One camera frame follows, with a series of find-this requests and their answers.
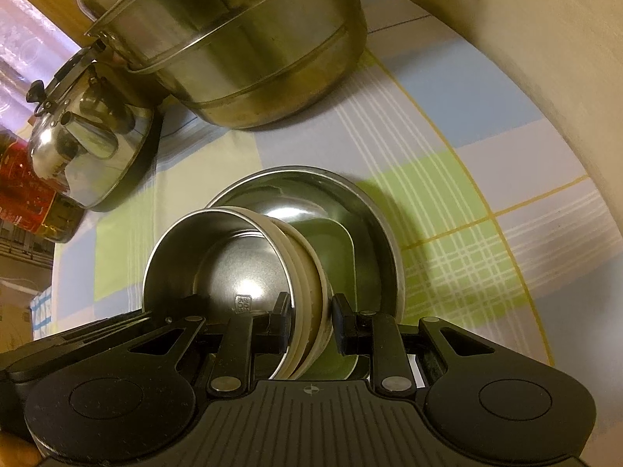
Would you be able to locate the white ceramic bowl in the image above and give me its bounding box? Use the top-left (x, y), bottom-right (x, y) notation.
top-left (214, 205), bottom-right (313, 381)

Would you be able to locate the steel kettle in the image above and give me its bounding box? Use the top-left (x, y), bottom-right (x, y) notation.
top-left (26, 41), bottom-right (164, 213)

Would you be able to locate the small steel bowl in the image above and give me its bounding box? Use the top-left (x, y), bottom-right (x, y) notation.
top-left (142, 207), bottom-right (296, 381)

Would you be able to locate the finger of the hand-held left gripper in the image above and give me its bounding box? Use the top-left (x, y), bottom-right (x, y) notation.
top-left (63, 310), bottom-right (165, 342)

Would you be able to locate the green square plate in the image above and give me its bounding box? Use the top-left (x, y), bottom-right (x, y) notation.
top-left (291, 219), bottom-right (361, 381)

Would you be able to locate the sheer patterned curtain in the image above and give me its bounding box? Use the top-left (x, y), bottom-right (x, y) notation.
top-left (0, 0), bottom-right (91, 139)

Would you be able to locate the blue patterned white cloth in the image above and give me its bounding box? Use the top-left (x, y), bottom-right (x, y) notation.
top-left (29, 289), bottom-right (55, 340)

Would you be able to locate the steel steamer pot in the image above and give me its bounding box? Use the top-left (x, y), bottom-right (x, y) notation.
top-left (77, 0), bottom-right (386, 130)

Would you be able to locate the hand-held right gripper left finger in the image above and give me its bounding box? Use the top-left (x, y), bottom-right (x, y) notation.
top-left (121, 292), bottom-right (292, 397)

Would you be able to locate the cooking oil bottle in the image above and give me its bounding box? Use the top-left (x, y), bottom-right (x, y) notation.
top-left (0, 130), bottom-right (87, 245)

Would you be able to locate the checked tablecloth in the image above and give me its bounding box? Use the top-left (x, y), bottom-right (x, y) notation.
top-left (51, 0), bottom-right (609, 368)

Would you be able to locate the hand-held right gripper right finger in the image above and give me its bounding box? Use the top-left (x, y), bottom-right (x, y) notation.
top-left (332, 294), bottom-right (497, 396)

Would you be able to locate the large stainless steel basin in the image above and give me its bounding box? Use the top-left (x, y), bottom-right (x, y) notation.
top-left (204, 168), bottom-right (403, 328)

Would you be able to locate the black metal rack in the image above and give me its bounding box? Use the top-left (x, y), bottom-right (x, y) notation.
top-left (0, 219), bottom-right (55, 276)

